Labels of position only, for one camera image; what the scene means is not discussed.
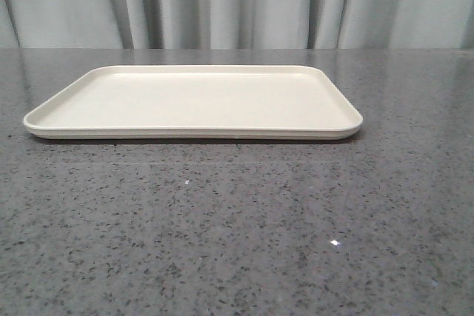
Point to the cream rectangular plastic tray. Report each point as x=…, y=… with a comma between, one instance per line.
x=287, y=102

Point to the grey pleated curtain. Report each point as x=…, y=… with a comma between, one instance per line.
x=237, y=24

